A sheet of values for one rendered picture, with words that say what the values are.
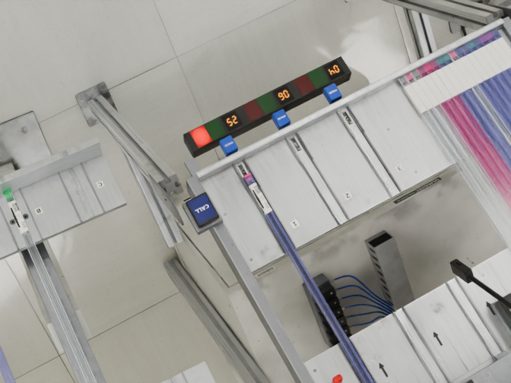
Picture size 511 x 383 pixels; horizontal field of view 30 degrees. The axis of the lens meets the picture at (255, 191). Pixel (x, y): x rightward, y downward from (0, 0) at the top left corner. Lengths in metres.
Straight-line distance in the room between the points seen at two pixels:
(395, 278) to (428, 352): 0.40
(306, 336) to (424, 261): 0.31
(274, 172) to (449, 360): 0.45
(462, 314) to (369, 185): 0.28
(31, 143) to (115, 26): 0.35
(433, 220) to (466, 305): 0.42
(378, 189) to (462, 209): 0.42
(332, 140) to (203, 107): 0.76
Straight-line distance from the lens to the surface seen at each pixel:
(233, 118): 1.77
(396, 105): 1.80
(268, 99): 1.79
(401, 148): 1.77
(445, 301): 1.70
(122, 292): 2.57
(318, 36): 2.54
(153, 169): 1.84
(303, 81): 1.81
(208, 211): 1.65
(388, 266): 2.02
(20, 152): 2.37
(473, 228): 2.15
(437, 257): 2.13
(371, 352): 1.66
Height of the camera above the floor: 2.26
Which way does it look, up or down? 61 degrees down
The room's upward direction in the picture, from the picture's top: 132 degrees clockwise
